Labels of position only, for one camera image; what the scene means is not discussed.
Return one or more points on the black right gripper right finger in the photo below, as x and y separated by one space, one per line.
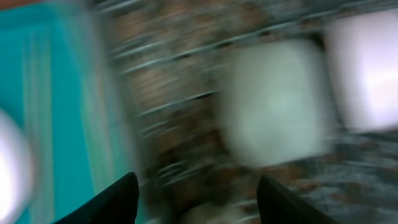
278 205

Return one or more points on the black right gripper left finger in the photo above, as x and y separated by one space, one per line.
118 203

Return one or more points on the grey bowl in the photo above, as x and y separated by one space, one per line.
274 103

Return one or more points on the white round plate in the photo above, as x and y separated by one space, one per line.
17 170

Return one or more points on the pink bowl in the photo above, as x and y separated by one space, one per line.
362 57

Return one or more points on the grey dishwasher rack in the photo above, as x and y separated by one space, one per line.
168 58

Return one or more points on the teal plastic tray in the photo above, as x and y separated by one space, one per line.
56 85

